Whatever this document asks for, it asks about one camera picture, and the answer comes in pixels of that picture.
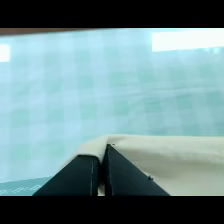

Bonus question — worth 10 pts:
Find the pale yellow shirt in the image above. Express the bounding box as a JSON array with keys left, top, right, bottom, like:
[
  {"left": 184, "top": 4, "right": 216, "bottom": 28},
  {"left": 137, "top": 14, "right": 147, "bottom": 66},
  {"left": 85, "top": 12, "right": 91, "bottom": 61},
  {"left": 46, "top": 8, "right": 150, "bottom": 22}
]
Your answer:
[{"left": 64, "top": 133, "right": 224, "bottom": 197}]

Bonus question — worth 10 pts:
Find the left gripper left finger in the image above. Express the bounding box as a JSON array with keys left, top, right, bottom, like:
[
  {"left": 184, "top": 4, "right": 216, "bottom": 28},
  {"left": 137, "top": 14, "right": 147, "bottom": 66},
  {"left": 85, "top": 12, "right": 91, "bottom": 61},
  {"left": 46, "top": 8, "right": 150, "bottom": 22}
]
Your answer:
[{"left": 32, "top": 154, "right": 101, "bottom": 197}]

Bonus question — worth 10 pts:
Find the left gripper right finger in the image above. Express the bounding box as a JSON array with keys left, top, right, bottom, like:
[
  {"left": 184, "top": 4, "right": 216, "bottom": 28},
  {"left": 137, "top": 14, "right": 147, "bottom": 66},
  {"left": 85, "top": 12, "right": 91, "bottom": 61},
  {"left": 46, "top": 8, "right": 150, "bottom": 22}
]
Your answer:
[{"left": 101, "top": 143, "right": 171, "bottom": 197}]

